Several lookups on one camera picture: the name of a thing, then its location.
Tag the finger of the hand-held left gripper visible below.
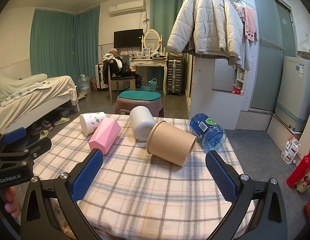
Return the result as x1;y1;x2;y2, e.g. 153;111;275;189
18;137;52;158
2;127;28;145

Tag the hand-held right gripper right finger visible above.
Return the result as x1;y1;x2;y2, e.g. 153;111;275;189
205;150;288;240

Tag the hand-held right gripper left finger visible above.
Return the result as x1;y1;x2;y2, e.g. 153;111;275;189
20;148;104;240

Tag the brown paper cup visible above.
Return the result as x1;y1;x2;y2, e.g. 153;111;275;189
145;121;197;167

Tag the pink faceted cup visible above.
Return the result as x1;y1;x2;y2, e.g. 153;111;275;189
88;117;121;155

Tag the white leaf-print cup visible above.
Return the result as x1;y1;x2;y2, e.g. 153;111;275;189
80;112;107;136

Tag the plain white cup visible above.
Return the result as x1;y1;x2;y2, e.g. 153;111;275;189
129;106;157;142

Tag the person's left hand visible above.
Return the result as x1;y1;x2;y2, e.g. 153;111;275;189
4;187;22;218

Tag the grey sneaker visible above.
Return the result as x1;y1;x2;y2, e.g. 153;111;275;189
35;119;53;132

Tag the patterned white blanket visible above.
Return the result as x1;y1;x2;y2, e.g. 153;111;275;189
0;80;52;107

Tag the blue plastic water bottle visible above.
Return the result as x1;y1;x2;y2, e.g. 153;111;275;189
189;113;227;152

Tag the white bed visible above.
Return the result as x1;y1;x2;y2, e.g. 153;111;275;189
0;75;80;137

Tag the pale green duvet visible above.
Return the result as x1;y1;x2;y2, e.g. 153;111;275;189
0;73;48;103

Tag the plaid tablecloth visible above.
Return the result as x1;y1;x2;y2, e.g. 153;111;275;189
32;114;255;236

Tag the white snack packet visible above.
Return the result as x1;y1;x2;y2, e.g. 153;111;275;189
281;134;301;165

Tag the large clear water jug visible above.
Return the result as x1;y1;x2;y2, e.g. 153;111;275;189
77;74;92;94

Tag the red bottle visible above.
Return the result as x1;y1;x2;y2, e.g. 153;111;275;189
286;150;310;189

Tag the cartoon print mug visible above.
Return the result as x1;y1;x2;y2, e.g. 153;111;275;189
296;174;310;193

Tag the green-topped plastic stool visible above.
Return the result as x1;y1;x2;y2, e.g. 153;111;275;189
115;91;165;117

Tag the white suitcase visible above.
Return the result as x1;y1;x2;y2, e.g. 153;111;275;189
95;64;109;92

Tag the teal stool cushion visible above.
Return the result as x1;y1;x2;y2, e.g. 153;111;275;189
118;90;162;102

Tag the wooden chair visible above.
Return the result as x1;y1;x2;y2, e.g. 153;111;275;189
107;62;137;105

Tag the teal window curtain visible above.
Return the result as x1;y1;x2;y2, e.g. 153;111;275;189
73;6;101;80
150;0;188;55
30;8;76;82

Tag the teal plastic basket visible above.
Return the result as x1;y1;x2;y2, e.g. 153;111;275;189
140;78;157;92

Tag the pile of dark clothes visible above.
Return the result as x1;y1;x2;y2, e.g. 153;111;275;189
102;53;135;78

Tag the silver suitcase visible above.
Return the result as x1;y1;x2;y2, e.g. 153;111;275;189
166;59;185;96

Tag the white washing machine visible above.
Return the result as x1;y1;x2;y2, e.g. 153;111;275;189
274;56;310;132

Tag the white vanity table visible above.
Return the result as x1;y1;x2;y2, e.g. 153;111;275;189
129;57;168;95

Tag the frosted glass door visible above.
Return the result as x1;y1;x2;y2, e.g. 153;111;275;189
247;0;298;113

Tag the black television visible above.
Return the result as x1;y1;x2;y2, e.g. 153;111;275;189
113;29;143;48

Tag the white oval mirror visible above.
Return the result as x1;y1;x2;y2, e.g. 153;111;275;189
142;29;162;53

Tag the pink hanging garment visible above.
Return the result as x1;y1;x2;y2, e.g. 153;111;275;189
243;6;257;42

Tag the white puffer jacket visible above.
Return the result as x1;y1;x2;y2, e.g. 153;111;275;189
167;0;246;61

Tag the white air conditioner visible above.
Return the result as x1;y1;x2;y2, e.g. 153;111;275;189
109;0;147;17

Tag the wire clothes hanger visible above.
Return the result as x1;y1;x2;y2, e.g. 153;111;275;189
298;33;310;55

